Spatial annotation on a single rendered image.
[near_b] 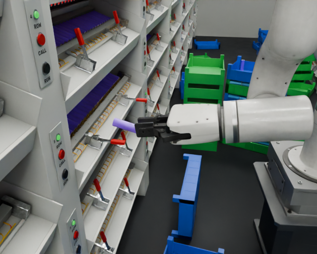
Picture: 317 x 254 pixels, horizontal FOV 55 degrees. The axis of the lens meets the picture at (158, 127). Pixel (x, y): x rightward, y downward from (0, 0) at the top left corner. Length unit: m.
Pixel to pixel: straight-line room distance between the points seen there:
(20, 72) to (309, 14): 0.43
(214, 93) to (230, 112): 1.04
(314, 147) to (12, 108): 0.82
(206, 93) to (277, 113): 1.06
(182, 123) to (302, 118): 0.21
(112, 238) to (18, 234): 0.54
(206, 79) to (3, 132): 1.25
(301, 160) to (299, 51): 0.57
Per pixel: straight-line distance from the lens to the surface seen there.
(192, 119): 0.58
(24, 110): 0.48
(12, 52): 0.46
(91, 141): 0.77
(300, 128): 0.60
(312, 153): 1.03
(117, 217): 1.14
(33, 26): 0.48
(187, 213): 1.17
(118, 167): 1.04
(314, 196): 1.00
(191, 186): 1.19
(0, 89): 0.49
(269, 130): 0.59
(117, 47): 0.90
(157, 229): 1.30
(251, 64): 1.86
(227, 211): 1.40
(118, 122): 0.65
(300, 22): 0.55
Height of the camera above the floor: 0.95
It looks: 28 degrees down
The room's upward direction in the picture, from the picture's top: straight up
